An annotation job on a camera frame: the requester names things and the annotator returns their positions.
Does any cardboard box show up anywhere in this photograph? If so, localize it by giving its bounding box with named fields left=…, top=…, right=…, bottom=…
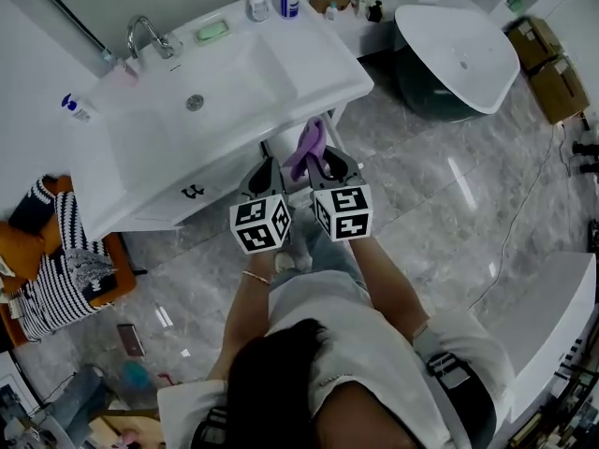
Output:
left=504, top=15, right=565, bottom=72
left=528, top=54, right=591, bottom=125

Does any green and white bathtub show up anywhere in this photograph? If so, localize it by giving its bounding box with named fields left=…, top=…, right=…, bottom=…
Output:
left=392, top=3, right=522, bottom=123

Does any grey shoulder strap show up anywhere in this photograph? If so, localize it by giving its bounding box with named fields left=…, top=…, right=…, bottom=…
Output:
left=411, top=320, right=497, bottom=449

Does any clear pump bottle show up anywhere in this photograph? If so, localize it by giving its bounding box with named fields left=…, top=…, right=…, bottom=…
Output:
left=246, top=0, right=271, bottom=22

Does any person's right forearm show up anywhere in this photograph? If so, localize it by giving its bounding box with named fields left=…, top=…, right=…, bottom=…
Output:
left=348, top=237, right=430, bottom=345

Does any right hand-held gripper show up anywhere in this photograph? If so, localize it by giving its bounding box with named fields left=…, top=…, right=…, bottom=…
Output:
left=306, top=145, right=374, bottom=242

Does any chrome faucet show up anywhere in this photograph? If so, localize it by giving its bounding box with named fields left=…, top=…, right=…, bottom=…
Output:
left=125, top=14, right=183, bottom=61

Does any orange sofa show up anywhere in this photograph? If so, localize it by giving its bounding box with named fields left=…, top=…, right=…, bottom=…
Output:
left=0, top=175, right=138, bottom=350

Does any purple cloth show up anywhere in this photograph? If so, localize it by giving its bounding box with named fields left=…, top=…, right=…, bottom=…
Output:
left=283, top=116, right=329, bottom=181

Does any person's white shirt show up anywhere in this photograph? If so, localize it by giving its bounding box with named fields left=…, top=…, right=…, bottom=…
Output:
left=156, top=268, right=516, bottom=449

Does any person's left forearm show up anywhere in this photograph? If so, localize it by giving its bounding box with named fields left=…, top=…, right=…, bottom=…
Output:
left=205, top=250, right=277, bottom=383

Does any white vanity cabinet with sink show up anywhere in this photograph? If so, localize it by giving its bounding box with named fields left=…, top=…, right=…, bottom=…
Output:
left=69, top=0, right=375, bottom=242

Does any maroon notebook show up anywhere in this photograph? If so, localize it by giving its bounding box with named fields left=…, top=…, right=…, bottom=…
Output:
left=115, top=323, right=147, bottom=358

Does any white rectangular bathtub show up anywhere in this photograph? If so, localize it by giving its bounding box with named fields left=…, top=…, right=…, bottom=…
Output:
left=486, top=252, right=598, bottom=424

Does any gold bracelet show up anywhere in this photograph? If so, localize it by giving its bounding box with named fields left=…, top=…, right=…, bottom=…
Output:
left=241, top=269, right=272, bottom=287

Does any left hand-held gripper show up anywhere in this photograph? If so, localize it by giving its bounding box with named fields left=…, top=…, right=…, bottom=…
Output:
left=228, top=156, right=293, bottom=255

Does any orange cushion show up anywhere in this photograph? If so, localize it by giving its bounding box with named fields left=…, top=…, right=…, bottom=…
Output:
left=0, top=220, right=48, bottom=282

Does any black shoulder strap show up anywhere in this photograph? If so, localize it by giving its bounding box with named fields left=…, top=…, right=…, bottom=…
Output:
left=191, top=404, right=230, bottom=449

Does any pink cup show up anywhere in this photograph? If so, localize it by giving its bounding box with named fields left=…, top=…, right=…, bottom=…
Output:
left=100, top=47, right=140, bottom=88

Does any small bottle with blue pump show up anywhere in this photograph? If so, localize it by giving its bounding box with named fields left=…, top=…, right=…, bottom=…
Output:
left=60, top=92, right=97, bottom=123

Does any white floor cable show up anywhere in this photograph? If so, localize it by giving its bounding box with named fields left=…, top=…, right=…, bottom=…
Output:
left=465, top=122, right=570, bottom=312

